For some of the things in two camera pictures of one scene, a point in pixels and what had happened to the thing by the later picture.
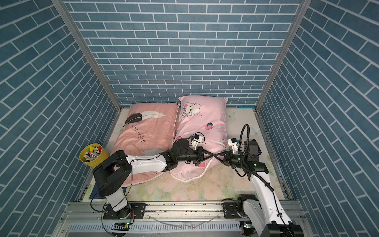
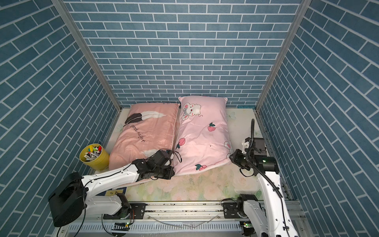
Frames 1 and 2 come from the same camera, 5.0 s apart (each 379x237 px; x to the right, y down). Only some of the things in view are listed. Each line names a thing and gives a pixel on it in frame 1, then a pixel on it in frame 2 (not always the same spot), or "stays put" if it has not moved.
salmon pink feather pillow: x=147 y=129 stays put
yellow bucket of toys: x=94 y=155 stays put
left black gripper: x=199 y=156 to x=169 y=176
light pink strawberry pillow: x=206 y=116 stays put
